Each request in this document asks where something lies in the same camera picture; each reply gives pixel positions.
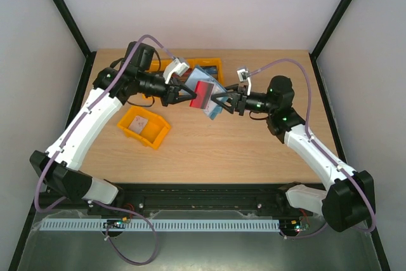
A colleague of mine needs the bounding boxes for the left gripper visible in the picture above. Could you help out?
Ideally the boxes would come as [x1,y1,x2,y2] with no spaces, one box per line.
[138,72,197,108]

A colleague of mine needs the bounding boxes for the teal leather card holder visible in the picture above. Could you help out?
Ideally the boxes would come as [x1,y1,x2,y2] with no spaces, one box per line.
[185,65,226,120]

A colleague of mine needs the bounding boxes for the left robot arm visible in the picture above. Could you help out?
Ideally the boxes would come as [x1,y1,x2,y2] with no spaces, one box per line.
[30,41,196,204]

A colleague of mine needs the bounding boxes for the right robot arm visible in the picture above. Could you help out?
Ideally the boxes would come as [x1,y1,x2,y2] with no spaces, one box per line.
[211,76,376,233]

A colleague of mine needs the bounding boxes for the blue card stack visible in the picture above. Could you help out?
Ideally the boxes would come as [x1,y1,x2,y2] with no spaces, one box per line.
[202,66,218,75]

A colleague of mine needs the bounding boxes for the pink card in loose bin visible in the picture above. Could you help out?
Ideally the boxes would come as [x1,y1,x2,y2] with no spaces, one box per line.
[128,116,148,135]

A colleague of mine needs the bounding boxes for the right yellow bin in row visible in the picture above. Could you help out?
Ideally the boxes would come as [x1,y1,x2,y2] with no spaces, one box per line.
[189,58,224,85]

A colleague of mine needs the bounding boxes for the loose yellow bin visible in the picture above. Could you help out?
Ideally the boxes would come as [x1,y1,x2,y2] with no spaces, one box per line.
[117,106,171,150]

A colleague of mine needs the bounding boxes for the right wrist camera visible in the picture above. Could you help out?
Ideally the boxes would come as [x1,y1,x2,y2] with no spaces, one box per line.
[237,68,252,96]

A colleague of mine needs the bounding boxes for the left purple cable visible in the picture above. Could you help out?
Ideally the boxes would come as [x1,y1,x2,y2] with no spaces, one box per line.
[34,34,158,265]

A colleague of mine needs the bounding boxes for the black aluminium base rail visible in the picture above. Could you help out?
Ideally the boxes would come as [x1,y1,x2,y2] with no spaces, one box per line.
[34,183,318,217]

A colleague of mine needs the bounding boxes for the slotted white cable duct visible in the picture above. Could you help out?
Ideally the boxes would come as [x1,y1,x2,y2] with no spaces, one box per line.
[36,218,280,232]

